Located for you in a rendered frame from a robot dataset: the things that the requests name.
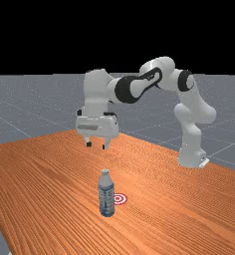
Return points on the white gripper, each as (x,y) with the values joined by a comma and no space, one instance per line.
(97,125)

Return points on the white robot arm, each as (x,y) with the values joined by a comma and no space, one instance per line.
(189,116)

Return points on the clear plastic bottle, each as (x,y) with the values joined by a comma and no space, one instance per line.
(106,196)

